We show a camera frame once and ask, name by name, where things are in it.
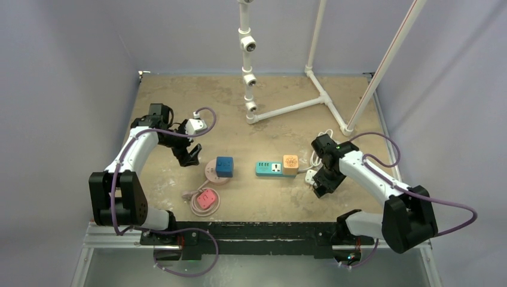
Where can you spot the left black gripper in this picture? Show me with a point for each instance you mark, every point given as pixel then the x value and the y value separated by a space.
pixel 184 157

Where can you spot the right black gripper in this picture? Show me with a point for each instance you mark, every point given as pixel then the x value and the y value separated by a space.
pixel 324 184

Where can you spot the tan cube plug adapter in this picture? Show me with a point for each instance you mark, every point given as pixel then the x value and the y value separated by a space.
pixel 290 165

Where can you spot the blue cube socket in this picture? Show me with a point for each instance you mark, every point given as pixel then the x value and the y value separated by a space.
pixel 224 167

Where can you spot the pink square plug adapter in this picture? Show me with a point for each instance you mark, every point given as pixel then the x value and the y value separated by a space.
pixel 206 199

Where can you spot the teal power strip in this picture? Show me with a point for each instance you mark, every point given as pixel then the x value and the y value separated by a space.
pixel 271 169

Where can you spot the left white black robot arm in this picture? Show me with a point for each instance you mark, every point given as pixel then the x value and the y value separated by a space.
pixel 117 197

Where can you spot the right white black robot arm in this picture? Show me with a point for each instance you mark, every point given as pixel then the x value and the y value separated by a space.
pixel 407 219

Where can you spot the round pink power socket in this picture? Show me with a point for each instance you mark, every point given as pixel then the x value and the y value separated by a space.
pixel 212 176

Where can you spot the white square wall adapter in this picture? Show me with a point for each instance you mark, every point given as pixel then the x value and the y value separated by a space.
pixel 309 177

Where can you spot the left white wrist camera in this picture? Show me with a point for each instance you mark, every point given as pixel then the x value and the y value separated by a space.
pixel 195 128

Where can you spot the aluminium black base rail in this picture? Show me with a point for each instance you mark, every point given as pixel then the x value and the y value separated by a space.
pixel 316 239

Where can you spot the white PVC pipe frame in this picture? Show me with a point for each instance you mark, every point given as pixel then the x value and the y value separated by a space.
pixel 283 37

